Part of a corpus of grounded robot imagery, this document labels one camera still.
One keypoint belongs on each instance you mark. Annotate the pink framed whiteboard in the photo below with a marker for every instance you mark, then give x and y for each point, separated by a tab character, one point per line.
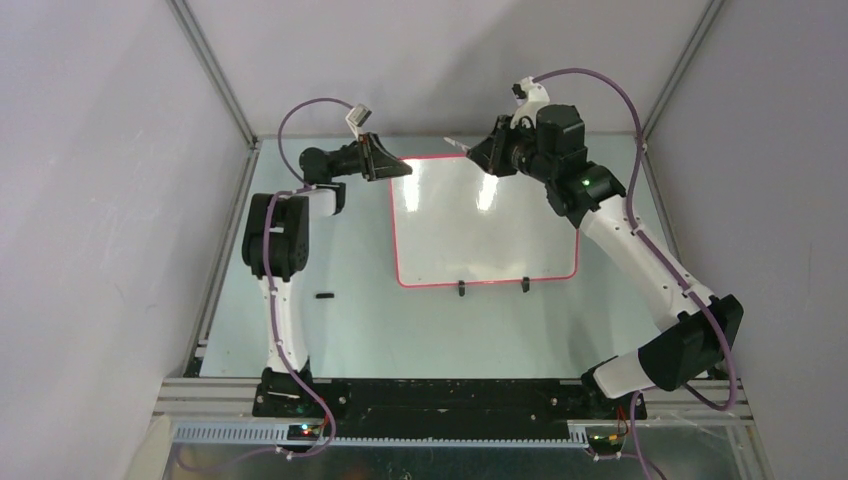
454	225

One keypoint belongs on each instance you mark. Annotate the wire whiteboard stand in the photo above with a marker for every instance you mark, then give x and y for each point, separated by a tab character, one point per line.
462	286

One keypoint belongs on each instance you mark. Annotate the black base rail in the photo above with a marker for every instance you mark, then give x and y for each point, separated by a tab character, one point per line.
439	409

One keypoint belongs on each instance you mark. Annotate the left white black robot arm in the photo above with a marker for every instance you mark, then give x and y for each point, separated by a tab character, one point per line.
276	242

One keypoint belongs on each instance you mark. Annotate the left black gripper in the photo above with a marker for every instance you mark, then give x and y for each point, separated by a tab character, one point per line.
375	162

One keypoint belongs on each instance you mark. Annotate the aluminium frame profile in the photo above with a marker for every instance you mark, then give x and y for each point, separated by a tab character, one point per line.
206	399

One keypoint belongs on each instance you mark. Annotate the white object at corner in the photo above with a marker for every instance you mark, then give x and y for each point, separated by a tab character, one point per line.
151	458

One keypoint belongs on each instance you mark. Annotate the right circuit board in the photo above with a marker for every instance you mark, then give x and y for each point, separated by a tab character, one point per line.
609	445

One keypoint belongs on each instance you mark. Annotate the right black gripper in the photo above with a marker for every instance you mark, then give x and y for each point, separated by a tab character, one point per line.
491	153

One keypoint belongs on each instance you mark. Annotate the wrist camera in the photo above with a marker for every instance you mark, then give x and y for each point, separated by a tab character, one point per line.
531	97
356	117

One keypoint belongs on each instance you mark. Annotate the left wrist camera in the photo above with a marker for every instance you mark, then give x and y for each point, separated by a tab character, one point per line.
356	117

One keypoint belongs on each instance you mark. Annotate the circuit board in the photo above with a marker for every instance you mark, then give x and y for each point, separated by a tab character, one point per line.
609	445
303	432

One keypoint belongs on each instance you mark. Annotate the left circuit board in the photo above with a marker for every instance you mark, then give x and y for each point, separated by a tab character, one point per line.
303	432

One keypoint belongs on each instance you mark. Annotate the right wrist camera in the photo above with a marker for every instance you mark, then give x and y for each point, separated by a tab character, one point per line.
531	97

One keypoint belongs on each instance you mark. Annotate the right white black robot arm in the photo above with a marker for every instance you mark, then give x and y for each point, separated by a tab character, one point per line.
696	328

